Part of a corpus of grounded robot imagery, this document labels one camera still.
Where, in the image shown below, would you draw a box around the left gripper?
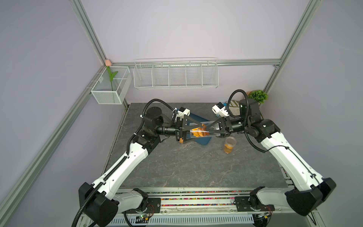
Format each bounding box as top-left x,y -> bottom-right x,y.
155,115 -> 201,144

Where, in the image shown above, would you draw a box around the orange cookies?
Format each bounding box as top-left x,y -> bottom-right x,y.
190,127 -> 208,138

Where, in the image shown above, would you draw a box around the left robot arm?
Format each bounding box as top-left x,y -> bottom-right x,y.
72,99 -> 207,227

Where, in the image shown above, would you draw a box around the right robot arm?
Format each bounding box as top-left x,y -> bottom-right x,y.
207,89 -> 337,216

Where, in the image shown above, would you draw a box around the teal plastic tray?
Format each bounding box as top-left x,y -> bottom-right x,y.
187,113 -> 211,146

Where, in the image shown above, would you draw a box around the potted green plant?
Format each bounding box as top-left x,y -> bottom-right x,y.
247,90 -> 268,104

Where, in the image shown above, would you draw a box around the artificial pink tulip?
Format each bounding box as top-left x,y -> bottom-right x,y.
105,59 -> 118,91

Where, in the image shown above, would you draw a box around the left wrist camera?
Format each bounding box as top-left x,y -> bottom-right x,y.
174,107 -> 191,119

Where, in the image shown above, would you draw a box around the white wire wall shelf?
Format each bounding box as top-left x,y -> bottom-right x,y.
133,57 -> 219,89

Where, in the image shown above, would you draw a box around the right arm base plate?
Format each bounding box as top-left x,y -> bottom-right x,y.
233,196 -> 275,212

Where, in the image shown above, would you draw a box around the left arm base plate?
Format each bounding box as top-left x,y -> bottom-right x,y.
126,197 -> 161,214

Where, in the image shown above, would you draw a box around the white mesh wall basket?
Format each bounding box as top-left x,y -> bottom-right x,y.
91,66 -> 132,105

